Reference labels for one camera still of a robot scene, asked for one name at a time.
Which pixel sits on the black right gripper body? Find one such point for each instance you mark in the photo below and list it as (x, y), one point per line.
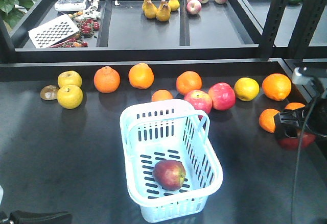
(312, 117)

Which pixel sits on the dark red apple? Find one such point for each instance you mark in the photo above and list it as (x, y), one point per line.
(292, 142)
(169, 174)

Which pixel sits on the light blue plastic basket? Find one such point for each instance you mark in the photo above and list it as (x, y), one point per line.
(168, 130)

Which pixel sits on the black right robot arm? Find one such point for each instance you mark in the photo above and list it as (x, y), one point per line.
(319, 85)

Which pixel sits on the small orange behind basket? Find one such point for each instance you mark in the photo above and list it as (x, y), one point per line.
(161, 95)

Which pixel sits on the orange beside divider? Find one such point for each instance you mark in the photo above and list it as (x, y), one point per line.
(294, 106)

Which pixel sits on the orange front small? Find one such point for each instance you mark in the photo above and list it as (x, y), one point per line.
(266, 120)

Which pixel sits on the large orange with navel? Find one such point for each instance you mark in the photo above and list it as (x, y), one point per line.
(276, 86)

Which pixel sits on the yellow round citrus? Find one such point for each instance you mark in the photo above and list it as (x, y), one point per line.
(246, 89)

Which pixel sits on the pink-red apple right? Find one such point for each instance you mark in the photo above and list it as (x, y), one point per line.
(223, 96)

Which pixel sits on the pink-red apple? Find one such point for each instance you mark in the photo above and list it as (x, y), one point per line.
(200, 100)
(223, 96)

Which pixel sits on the pink-red apple left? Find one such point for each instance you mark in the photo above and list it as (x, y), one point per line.
(200, 100)

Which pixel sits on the orange behind pink apple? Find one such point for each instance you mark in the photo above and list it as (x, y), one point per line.
(188, 81)

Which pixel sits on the orange back centre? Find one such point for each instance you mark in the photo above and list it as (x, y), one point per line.
(141, 76)

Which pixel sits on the brown pear cluster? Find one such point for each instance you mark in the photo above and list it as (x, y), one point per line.
(162, 13)

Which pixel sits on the orange with navel left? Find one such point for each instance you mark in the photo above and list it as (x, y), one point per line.
(106, 80)

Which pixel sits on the yellow pear-apple front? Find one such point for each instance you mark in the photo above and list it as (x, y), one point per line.
(70, 96)

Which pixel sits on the yellow pear-apple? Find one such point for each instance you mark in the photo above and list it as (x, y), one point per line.
(70, 77)
(70, 96)

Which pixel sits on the cherry tomato pile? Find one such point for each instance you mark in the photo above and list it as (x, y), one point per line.
(87, 27)

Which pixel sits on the yellow pear-apple back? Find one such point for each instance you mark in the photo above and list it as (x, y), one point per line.
(70, 77)

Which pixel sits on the white kitchen scale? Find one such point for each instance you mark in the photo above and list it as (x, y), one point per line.
(70, 5)

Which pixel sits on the brown mushroom-like fruit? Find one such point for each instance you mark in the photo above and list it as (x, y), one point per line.
(49, 92)

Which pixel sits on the black perforated upright post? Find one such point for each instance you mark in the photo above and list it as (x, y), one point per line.
(288, 31)

